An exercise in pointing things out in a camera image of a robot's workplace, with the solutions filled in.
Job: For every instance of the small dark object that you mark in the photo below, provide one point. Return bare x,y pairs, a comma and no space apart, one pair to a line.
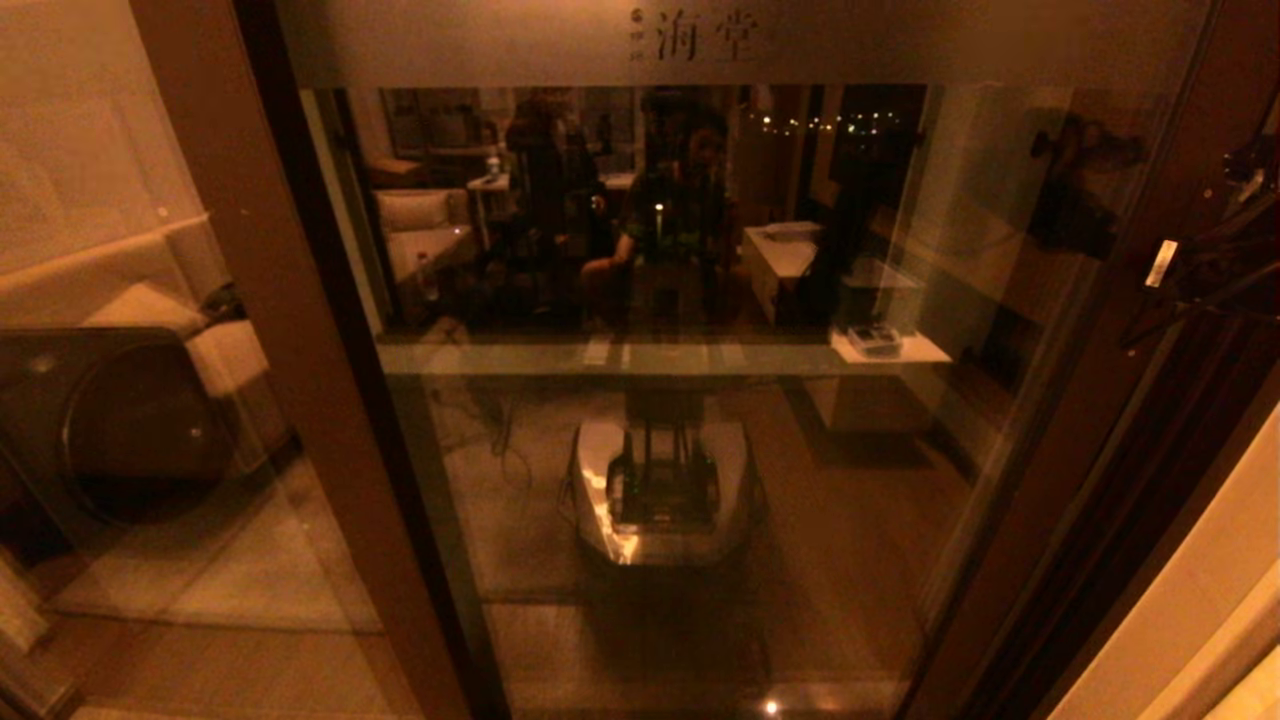
224,300

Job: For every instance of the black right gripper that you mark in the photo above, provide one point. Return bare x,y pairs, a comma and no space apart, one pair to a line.
1235,265

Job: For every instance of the dark brown door jamb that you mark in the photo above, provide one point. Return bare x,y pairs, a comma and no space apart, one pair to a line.
1200,480

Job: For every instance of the brown framed glass sliding door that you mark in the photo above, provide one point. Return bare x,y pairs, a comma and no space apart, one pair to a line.
1040,500

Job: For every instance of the grey sofa with light cushions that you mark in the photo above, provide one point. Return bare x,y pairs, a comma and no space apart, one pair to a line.
230,350

